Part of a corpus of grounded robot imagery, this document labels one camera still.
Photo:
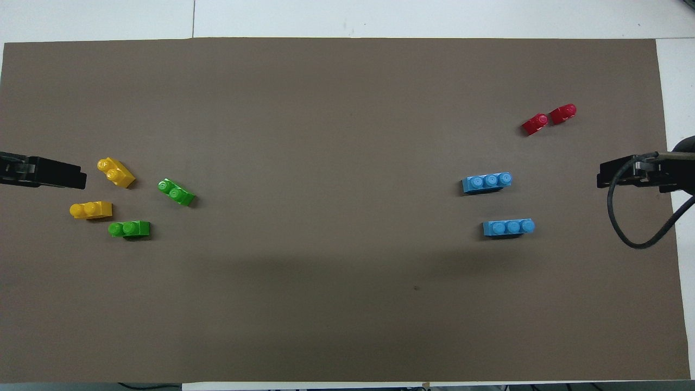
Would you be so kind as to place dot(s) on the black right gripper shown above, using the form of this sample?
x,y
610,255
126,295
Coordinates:
x,y
668,171

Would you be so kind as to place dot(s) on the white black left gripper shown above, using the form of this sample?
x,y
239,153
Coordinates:
x,y
13,169

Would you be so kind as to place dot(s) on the green two-stud toy brick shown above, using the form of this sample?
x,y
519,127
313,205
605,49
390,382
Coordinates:
x,y
133,229
178,193

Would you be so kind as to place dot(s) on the red one-stud toy brick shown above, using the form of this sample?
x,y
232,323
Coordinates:
x,y
562,115
535,125

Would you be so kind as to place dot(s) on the blue three-stud toy brick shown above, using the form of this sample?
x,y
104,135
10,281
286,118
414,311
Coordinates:
x,y
486,183
507,228

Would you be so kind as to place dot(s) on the brown table mat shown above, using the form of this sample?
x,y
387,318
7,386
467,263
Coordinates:
x,y
347,136

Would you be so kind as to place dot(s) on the yellow two-stud toy brick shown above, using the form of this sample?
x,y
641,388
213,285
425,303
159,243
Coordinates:
x,y
120,175
95,210

